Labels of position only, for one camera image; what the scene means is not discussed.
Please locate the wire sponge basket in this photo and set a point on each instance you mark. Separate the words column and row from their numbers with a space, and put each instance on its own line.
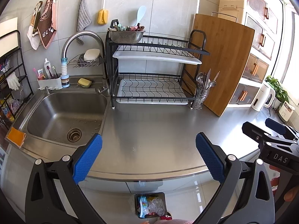
column 89, row 58

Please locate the white glove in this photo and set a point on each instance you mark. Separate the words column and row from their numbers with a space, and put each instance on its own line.
column 13, row 81

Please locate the yellow hanging brush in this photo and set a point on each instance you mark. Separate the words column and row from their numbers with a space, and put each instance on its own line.
column 102, row 15

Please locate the grey metal trash bin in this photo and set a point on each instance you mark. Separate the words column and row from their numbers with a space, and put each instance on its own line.
column 149, row 196

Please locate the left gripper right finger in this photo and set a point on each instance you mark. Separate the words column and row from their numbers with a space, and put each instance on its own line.
column 255, row 203

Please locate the yellow soap sponge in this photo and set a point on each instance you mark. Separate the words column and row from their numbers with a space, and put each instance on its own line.
column 84, row 83

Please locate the stainless steel sink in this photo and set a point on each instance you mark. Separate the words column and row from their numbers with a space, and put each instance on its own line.
column 67, row 117

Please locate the bamboo cutting board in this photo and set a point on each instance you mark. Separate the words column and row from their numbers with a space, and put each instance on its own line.
column 229, row 44

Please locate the black storage shelf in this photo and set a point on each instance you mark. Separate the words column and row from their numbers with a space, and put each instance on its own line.
column 12, row 61

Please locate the colourful blue snack wrapper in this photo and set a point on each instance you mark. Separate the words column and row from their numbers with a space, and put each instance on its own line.
column 143, row 206

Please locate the steel faucet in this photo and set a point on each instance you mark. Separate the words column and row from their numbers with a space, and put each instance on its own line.
column 78, row 37

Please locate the glass cutlery holder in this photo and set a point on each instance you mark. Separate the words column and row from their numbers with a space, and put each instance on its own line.
column 201, row 95

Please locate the white toothbrush holder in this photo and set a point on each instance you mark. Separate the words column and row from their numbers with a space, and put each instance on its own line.
column 51, row 84

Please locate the brown hanging towel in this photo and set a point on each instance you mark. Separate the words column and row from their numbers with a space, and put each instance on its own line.
column 47, row 25

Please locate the orange cloth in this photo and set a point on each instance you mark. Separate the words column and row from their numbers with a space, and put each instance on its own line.
column 16, row 137

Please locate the red white slipper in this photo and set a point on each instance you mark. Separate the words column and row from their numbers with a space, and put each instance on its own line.
column 166, row 217

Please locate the green potted plant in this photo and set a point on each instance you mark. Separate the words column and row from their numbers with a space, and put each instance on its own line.
column 281, row 95

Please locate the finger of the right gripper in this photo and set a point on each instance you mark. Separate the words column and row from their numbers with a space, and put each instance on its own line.
column 257, row 134
column 287, row 132

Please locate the black dish rack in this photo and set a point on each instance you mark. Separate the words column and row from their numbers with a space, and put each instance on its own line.
column 150, row 72

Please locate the beige drawer cabinet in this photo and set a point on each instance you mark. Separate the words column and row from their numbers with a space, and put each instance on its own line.
column 265, row 18

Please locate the pink fluffy trousers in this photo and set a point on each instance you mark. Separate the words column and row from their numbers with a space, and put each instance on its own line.
column 176, row 221

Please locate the clear plastic bag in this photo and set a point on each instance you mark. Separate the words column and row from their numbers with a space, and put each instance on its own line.
column 156, row 207

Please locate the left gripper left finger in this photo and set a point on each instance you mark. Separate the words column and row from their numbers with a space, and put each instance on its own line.
column 43, row 204

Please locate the white electric kettle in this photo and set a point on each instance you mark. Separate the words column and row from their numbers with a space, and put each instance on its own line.
column 264, row 97

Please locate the metal colander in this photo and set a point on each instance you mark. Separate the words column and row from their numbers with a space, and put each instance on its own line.
column 129, row 37

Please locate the grey striped hanging cloth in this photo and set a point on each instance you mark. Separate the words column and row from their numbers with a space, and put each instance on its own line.
column 83, row 17

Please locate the right hand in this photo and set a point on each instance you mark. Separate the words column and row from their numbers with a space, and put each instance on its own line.
column 290, row 195

